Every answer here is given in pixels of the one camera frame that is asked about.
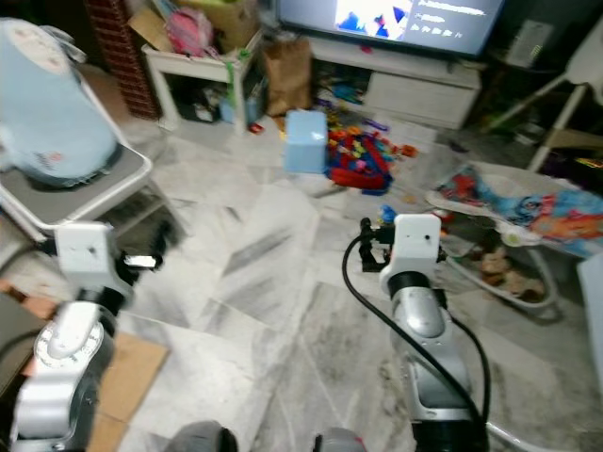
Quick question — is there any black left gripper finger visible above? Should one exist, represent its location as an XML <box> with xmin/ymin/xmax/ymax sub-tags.
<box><xmin>155</xmin><ymin>218</ymin><xmax>182</xmax><ymax>266</ymax></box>

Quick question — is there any white folding chair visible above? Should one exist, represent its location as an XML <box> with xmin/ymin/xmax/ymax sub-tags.
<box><xmin>0</xmin><ymin>28</ymin><xmax>159</xmax><ymax>312</ymax></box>

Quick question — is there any red blue toy pile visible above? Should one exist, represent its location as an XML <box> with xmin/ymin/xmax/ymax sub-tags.
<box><xmin>325</xmin><ymin>127</ymin><xmax>397</xmax><ymax>194</ymax></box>

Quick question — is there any flat cardboard sheet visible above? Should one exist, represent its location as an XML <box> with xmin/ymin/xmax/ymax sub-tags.
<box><xmin>94</xmin><ymin>331</ymin><xmax>171</xmax><ymax>452</ymax></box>

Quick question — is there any light blue plastic stool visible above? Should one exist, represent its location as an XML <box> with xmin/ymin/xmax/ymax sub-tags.
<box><xmin>283</xmin><ymin>110</ymin><xmax>329</xmax><ymax>175</ymax></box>

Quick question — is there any colourful baby bouncer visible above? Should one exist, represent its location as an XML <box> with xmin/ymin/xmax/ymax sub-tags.
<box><xmin>429</xmin><ymin>162</ymin><xmax>603</xmax><ymax>312</ymax></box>

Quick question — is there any white TV cabinet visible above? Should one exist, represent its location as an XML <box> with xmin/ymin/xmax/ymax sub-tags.
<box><xmin>311</xmin><ymin>42</ymin><xmax>481</xmax><ymax>128</ymax></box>

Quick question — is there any white shelf unit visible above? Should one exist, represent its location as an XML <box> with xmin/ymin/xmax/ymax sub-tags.
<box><xmin>146</xmin><ymin>45</ymin><xmax>260</xmax><ymax>128</ymax></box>

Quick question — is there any light blue fabric bag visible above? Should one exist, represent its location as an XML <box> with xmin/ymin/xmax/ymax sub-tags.
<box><xmin>0</xmin><ymin>19</ymin><xmax>122</xmax><ymax>187</ymax></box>

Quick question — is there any robot left leg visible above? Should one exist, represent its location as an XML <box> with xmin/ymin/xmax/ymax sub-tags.
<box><xmin>165</xmin><ymin>421</ymin><xmax>238</xmax><ymax>452</ymax></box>

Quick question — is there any robot leg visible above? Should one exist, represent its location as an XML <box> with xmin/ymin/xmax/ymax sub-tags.
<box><xmin>316</xmin><ymin>428</ymin><xmax>368</xmax><ymax>452</ymax></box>
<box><xmin>165</xmin><ymin>421</ymin><xmax>238</xmax><ymax>452</ymax></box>

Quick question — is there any red brick column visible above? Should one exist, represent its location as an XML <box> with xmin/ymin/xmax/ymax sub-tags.
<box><xmin>83</xmin><ymin>0</ymin><xmax>159</xmax><ymax>119</ymax></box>

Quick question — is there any brown paper bag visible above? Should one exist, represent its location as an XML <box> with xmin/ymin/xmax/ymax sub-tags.
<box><xmin>262</xmin><ymin>36</ymin><xmax>312</xmax><ymax>116</ymax></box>

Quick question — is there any robot right leg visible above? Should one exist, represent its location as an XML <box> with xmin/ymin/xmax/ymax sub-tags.
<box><xmin>316</xmin><ymin>428</ymin><xmax>368</xmax><ymax>452</ymax></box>

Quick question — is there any pink backpack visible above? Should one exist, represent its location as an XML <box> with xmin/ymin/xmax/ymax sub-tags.
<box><xmin>165</xmin><ymin>9</ymin><xmax>213</xmax><ymax>56</ymax></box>

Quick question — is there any flat screen television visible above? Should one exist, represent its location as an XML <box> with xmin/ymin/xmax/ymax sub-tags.
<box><xmin>278</xmin><ymin>0</ymin><xmax>510</xmax><ymax>57</ymax></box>

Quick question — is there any grey box device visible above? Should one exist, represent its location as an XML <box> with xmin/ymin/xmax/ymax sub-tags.
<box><xmin>504</xmin><ymin>19</ymin><xmax>557</xmax><ymax>67</ymax></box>

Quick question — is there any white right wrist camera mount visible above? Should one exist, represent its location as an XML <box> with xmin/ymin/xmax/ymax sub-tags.
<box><xmin>391</xmin><ymin>213</ymin><xmax>444</xmax><ymax>276</ymax></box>

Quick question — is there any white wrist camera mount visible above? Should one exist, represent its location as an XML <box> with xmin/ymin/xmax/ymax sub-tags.
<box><xmin>55</xmin><ymin>221</ymin><xmax>122</xmax><ymax>291</ymax></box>
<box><xmin>391</xmin><ymin>213</ymin><xmax>444</xmax><ymax>276</ymax></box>

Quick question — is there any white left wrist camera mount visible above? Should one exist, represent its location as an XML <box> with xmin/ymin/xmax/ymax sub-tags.
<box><xmin>55</xmin><ymin>221</ymin><xmax>122</xmax><ymax>291</ymax></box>

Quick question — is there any white folding frame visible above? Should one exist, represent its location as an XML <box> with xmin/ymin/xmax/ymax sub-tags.
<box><xmin>490</xmin><ymin>38</ymin><xmax>603</xmax><ymax>170</ymax></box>

